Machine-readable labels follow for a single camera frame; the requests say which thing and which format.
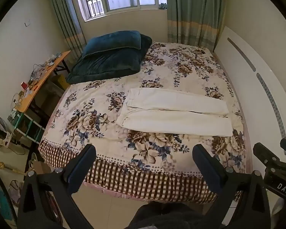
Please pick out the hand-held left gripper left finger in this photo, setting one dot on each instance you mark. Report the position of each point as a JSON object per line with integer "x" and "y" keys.
{"x": 82, "y": 169}

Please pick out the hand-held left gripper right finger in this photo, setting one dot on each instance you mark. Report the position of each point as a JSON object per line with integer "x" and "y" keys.
{"x": 208, "y": 169}

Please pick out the white pants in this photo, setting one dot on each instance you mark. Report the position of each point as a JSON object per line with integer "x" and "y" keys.
{"x": 171, "y": 112}

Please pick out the cardboard box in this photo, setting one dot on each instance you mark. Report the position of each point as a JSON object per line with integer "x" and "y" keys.
{"x": 41, "y": 168}

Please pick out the floral blanket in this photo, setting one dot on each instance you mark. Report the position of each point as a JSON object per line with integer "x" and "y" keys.
{"x": 157, "y": 152}

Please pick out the white headboard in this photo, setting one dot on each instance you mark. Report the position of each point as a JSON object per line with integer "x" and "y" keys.
{"x": 264, "y": 88}

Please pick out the person's dark clothing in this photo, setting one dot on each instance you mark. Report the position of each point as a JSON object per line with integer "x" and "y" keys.
{"x": 162, "y": 217}

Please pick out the floor fan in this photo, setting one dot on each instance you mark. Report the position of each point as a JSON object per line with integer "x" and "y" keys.
{"x": 16, "y": 145}

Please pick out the green shelf rack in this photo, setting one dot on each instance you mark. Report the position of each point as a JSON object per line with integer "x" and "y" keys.
{"x": 26, "y": 124}

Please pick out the broom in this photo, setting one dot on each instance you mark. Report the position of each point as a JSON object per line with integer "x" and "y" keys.
{"x": 7, "y": 167}

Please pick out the yellow box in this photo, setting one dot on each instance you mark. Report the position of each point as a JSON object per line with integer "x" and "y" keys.
{"x": 61, "y": 82}

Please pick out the small desk fan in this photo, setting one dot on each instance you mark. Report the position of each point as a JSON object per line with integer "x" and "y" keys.
{"x": 16, "y": 100}

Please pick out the wooden desk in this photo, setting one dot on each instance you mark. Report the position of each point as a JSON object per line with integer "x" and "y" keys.
{"x": 41, "y": 78}

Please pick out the red box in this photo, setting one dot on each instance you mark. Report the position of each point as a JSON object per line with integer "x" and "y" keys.
{"x": 24, "y": 85}

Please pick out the dark blue folded quilt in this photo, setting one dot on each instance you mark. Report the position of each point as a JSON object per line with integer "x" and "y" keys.
{"x": 104, "y": 66}

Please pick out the blue pillow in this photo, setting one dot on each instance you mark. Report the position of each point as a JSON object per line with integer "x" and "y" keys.
{"x": 112, "y": 43}

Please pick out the green striped curtain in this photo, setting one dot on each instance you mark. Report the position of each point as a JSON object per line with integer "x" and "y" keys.
{"x": 193, "y": 16}
{"x": 64, "y": 16}

